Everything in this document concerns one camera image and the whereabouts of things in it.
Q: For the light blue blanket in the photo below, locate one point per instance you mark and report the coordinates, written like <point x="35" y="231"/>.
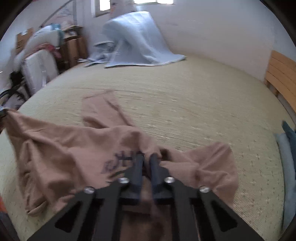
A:
<point x="138" y="41"/>

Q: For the folded light blue cloth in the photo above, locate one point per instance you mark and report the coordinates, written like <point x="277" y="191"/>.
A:
<point x="286" y="166"/>

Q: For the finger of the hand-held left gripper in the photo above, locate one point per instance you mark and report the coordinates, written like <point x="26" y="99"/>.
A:
<point x="2" y="114"/>

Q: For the wooden slatted headboard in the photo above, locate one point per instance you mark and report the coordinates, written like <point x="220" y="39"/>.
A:
<point x="282" y="74"/>

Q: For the black metal frame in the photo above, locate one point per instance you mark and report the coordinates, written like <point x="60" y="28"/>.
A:
<point x="13" y="92"/>

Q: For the window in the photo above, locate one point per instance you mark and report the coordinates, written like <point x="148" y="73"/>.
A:
<point x="148" y="1"/>

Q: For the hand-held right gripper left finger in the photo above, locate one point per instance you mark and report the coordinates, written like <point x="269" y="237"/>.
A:
<point x="138" y="169"/>

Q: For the flat cardboard box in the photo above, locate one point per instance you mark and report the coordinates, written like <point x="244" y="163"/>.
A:
<point x="24" y="39"/>

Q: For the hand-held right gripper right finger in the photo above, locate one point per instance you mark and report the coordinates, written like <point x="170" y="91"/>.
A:
<point x="155" y="169"/>

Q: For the white folded mattress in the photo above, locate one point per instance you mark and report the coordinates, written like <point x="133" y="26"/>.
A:
<point x="39" y="69"/>

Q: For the small cardboard box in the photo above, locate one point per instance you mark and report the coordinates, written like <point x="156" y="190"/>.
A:
<point x="71" y="31"/>

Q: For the pink cloth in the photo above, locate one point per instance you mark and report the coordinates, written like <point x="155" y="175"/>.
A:
<point x="49" y="48"/>

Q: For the beige t-shirt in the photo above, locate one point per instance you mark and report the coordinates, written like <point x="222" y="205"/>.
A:
<point x="69" y="150"/>

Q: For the pineapple print curtain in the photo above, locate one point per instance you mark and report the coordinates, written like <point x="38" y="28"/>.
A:
<point x="122" y="5"/>

